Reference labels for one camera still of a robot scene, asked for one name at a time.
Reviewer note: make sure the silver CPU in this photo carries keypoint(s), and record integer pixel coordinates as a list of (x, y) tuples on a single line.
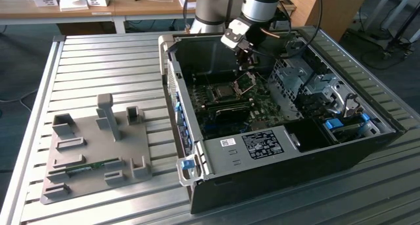
[(225, 91)]

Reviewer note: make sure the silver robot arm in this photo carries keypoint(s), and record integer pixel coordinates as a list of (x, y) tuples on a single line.
[(259, 6)]

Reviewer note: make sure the CPU socket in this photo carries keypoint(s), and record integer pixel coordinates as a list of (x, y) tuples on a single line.
[(227, 98)]

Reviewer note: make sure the silver drive cage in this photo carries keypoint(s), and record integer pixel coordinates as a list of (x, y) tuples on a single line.
[(289, 74)]

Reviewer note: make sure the wooden cabinet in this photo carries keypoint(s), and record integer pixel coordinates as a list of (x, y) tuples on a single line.
[(338, 11)]

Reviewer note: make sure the green motherboard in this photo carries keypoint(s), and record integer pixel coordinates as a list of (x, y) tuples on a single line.
[(263, 104)]

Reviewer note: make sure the black graphics card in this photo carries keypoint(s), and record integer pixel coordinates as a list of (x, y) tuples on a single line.
[(232, 117)]

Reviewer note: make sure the wooden desk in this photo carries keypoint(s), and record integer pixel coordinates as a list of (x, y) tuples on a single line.
[(19, 10), (148, 8)]

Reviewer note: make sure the chipset heatsink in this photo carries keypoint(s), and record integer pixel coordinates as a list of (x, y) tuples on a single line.
[(261, 126)]

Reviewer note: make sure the blue disk carrier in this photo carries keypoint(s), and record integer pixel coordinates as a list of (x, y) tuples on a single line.
[(334, 124)]

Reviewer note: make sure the grey power supply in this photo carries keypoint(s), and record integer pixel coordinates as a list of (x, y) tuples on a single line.
[(220, 161)]

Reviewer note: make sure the blue case latch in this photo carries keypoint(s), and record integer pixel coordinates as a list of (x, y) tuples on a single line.
[(186, 164)]

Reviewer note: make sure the black PC case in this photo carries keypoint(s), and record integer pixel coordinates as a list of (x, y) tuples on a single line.
[(295, 176)]

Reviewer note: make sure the white round-hole block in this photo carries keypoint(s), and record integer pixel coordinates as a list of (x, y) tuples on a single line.
[(74, 2)]

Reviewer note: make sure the grey parts rack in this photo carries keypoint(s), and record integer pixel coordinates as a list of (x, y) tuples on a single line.
[(89, 136)]

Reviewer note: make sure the green RAM stick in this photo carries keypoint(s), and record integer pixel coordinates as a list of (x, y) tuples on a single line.
[(87, 166)]

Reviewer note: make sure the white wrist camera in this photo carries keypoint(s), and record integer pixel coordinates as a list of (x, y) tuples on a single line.
[(233, 34)]

